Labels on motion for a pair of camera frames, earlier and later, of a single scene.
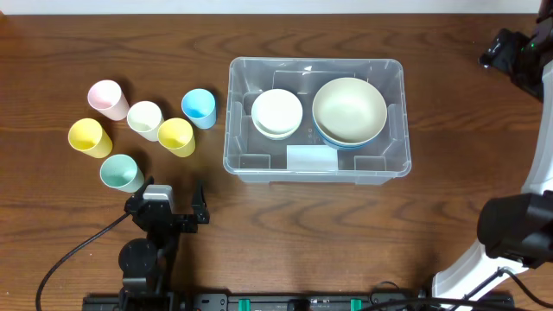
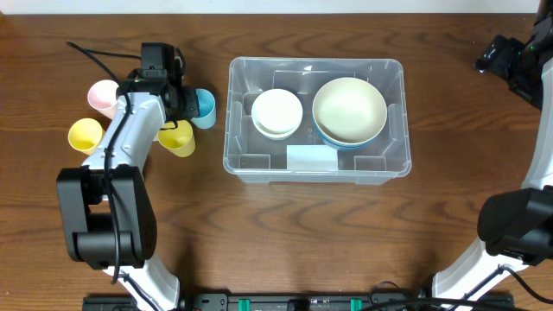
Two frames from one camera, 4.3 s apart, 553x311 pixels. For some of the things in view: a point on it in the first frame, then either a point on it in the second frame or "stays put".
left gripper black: [188, 225] → [192, 110]
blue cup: [200, 106] stays put
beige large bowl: [349, 113] stays put
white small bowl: [276, 114] stays put
